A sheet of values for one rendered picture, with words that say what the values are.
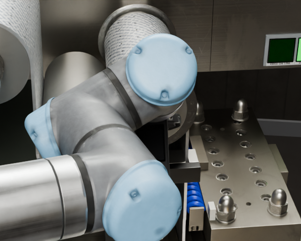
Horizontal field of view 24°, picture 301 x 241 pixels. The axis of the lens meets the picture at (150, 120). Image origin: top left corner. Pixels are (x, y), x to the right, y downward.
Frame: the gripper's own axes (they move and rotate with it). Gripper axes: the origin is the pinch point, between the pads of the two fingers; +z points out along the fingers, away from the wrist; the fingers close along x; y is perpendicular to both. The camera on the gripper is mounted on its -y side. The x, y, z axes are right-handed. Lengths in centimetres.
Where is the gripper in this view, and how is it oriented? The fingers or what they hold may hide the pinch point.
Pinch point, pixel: (144, 131)
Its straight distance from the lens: 106.4
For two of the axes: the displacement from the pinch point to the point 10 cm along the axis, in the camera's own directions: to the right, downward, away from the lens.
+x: -10.0, 0.5, -0.8
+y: -0.6, -9.9, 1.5
